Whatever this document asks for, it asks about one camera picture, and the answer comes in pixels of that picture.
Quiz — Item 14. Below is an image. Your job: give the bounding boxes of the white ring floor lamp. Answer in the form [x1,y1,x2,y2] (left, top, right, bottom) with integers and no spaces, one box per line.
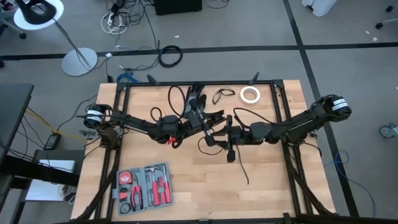
[14,0,98,77]

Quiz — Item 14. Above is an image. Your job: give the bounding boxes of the office chair base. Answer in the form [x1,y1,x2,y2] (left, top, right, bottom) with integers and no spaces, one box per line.
[374,4,398,31]
[0,17,27,40]

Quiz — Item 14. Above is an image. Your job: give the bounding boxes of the white power strip cable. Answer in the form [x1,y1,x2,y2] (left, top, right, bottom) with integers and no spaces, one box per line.
[100,10,129,35]

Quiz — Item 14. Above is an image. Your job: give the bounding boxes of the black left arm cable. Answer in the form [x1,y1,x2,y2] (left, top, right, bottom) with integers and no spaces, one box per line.
[150,85,188,149]

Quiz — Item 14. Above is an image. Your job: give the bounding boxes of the yellow cable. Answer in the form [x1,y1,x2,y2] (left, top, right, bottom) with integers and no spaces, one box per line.
[26,108,88,144]

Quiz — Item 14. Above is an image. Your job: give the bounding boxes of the bundled blue cable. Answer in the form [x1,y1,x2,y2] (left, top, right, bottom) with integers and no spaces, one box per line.
[116,72,141,84]

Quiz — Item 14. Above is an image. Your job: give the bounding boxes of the black computer box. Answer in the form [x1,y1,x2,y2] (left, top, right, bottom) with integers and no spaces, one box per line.
[154,0,203,16]

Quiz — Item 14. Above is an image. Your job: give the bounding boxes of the black cord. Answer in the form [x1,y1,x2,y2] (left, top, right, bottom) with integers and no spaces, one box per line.
[198,136,251,185]

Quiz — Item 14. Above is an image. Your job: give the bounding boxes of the red tape measure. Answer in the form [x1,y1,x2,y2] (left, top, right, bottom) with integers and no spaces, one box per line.
[118,170,133,185]

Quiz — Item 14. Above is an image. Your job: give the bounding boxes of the white box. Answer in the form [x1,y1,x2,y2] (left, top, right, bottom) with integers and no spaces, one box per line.
[24,159,77,202]

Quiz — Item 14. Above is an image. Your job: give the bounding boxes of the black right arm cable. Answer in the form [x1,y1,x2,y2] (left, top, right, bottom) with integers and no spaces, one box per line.
[233,107,274,129]

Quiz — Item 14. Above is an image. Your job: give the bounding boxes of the grey plastic tool case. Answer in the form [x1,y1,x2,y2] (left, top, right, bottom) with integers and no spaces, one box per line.
[111,161,174,216]

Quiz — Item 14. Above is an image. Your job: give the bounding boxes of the black desk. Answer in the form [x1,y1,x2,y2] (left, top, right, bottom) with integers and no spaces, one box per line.
[0,83,34,156]

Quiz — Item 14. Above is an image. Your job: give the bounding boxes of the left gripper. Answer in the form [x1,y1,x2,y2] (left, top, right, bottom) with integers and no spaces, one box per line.
[182,98,225,147]

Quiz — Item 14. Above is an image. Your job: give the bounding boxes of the coiled black floor cable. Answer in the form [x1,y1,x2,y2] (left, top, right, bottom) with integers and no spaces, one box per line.
[158,45,183,68]

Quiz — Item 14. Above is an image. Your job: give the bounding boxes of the red handled pliers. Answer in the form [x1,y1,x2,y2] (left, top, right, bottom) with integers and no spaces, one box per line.
[130,175,144,212]

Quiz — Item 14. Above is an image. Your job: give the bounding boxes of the long blue floor cable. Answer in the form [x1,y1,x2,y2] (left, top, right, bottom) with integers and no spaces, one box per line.
[323,149,377,218]

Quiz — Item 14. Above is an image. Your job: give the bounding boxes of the red bit holder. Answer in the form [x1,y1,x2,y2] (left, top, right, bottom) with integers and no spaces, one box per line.
[158,177,166,203]

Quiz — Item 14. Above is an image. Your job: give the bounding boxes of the white plastic object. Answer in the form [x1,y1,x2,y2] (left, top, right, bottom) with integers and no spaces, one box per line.
[301,0,338,17]

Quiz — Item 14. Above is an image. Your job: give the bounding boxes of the grey work glove green cuff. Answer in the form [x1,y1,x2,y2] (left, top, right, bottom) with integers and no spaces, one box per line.
[197,93,208,114]
[180,83,205,118]

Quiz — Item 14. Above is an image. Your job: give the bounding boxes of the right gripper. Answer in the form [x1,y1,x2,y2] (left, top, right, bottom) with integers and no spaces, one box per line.
[213,114,252,163]

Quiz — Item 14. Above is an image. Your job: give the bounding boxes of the black desk crossbeam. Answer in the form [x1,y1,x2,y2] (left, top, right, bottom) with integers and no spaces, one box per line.
[0,154,80,187]

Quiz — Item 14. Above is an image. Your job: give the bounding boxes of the grey caster wheel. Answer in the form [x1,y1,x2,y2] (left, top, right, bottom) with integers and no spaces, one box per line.
[379,122,398,139]

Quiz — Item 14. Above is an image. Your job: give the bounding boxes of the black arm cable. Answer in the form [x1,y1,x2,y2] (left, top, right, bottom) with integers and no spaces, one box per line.
[233,107,274,129]
[150,85,188,149]

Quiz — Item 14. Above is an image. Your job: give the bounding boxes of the black power adapter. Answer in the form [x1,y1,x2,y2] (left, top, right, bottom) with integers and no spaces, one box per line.
[44,133,62,151]

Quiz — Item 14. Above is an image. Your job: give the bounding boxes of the red handled hammer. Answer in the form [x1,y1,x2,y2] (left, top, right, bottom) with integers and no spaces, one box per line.
[145,166,160,206]

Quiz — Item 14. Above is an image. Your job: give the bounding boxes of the red handled screwdriver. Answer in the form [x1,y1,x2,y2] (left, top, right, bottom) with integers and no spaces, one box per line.
[163,166,172,203]

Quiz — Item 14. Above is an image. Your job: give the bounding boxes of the black aluminium table frame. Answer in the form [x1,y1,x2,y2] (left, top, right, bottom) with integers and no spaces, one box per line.
[71,72,340,224]

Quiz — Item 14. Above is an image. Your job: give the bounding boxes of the white tape roll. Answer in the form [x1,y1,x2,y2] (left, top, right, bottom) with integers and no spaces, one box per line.
[239,85,261,105]

